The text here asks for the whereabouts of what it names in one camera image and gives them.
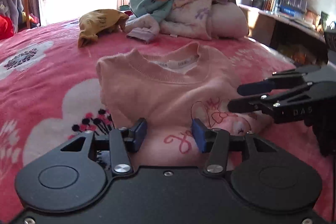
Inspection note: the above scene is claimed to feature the pink sweatshirt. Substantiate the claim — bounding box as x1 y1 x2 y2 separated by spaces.
96 43 272 167

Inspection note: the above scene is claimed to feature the cluttered desk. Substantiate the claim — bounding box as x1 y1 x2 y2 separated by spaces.
236 0 329 65

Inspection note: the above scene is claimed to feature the pink floral bed blanket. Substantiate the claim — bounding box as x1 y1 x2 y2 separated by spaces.
1 22 333 223

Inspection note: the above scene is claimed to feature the white purple floral garment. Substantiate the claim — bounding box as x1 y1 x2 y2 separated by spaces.
123 0 235 43

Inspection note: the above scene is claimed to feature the small yellow brown garment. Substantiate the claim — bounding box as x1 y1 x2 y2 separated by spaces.
77 9 129 48

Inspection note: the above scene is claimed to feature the red garment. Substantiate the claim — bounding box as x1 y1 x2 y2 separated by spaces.
0 15 14 40

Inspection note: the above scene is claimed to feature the grey cloth on chair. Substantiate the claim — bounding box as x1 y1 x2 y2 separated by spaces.
1 0 23 34

